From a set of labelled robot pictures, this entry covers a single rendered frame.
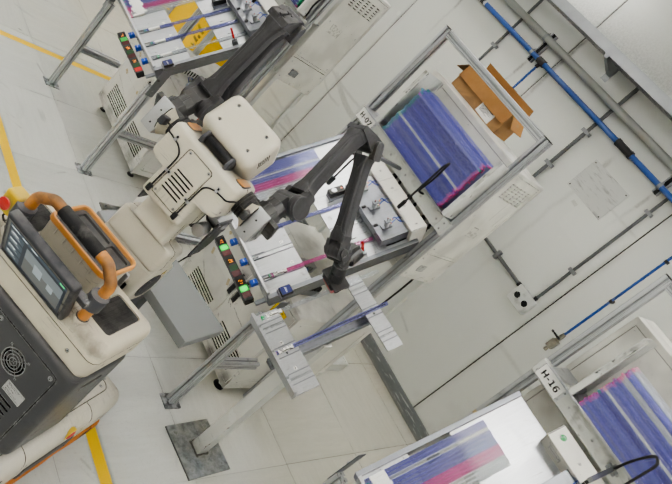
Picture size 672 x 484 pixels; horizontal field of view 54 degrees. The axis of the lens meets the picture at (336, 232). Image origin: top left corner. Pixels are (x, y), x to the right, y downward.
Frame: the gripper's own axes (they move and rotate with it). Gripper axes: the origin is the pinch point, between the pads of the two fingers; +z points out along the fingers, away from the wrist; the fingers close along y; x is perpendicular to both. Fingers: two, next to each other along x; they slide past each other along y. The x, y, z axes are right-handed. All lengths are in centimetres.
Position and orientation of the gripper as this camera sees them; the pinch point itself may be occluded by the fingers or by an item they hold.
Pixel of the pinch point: (331, 289)
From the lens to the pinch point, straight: 250.1
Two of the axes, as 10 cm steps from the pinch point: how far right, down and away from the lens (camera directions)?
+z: -1.9, 5.5, 8.1
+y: -4.9, -7.7, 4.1
